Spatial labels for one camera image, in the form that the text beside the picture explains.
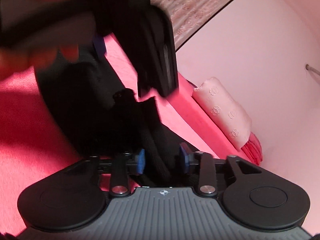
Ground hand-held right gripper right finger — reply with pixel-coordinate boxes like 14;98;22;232
179;142;262;197

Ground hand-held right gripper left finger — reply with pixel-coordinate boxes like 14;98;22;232
82;149;146;197

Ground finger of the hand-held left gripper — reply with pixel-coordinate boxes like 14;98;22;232
92;35;108;58

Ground black knit pants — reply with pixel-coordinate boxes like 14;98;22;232
35;51;177;188

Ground person's left hand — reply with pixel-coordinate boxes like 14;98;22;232
0;0;82;80

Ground pink bed blanket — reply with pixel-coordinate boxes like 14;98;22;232
103;35;242;161
0;66;84;238

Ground rolled pale pink quilt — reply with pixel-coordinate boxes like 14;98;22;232
192;77;252;151

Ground folded red blanket stack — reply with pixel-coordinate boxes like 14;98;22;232
241;132;263;167

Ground lace curtain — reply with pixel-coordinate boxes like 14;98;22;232
150;0;255;48

